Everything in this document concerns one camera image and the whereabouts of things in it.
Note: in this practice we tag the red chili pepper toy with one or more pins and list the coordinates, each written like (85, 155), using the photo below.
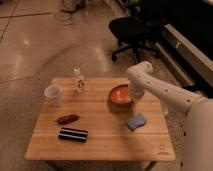
(66, 119)

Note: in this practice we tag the orange ceramic bowl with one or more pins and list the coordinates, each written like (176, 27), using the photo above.
(119, 95)

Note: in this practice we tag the blue sponge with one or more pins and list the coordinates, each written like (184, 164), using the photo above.
(136, 121)

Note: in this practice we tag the white long desk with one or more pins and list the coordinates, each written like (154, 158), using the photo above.
(191, 59)

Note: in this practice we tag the black office chair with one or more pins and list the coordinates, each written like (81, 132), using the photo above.
(144, 24)

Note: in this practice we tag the wooden folding table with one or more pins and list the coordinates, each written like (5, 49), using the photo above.
(109, 139)

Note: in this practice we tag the black white striped box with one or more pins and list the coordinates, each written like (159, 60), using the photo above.
(73, 134)

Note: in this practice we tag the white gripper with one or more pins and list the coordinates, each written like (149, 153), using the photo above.
(135, 92)

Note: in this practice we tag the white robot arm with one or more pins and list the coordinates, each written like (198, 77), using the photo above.
(198, 109)

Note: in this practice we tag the white plastic cup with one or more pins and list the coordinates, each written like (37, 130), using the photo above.
(53, 94)

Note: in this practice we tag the clear plastic bottle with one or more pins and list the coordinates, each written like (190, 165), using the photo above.
(79, 80)

